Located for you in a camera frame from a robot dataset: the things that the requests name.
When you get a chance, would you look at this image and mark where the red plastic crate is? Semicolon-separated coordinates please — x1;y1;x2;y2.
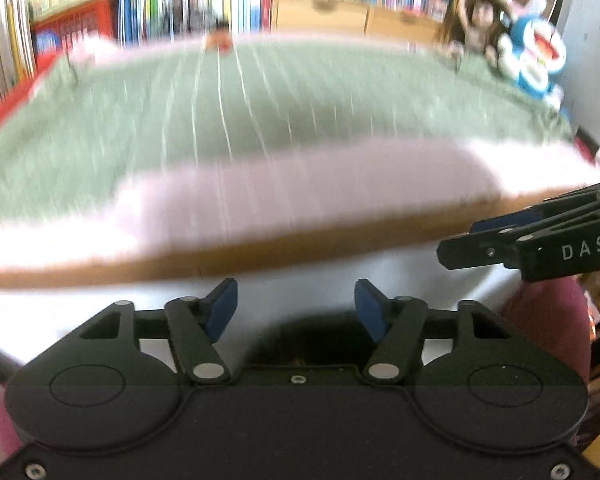
31;0;117;64

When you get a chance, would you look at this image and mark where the long-haired doll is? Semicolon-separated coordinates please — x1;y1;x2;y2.
438;0;513;68

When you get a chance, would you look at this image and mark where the green checked cloth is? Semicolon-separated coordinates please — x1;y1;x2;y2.
0;39;571;222

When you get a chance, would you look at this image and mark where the blue Doraemon plush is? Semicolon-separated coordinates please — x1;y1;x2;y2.
496;0;567;112

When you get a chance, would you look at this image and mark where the magenta striped clothing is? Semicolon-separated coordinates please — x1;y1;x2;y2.
501;278;591;384

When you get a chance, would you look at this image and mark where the wooden desk edge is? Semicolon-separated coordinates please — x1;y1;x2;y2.
0;188;565;289

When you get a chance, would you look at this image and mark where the pink blanket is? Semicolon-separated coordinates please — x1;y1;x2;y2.
0;31;600;273

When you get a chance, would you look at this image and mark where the wooden drawer shelf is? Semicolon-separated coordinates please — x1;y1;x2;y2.
272;0;441;44

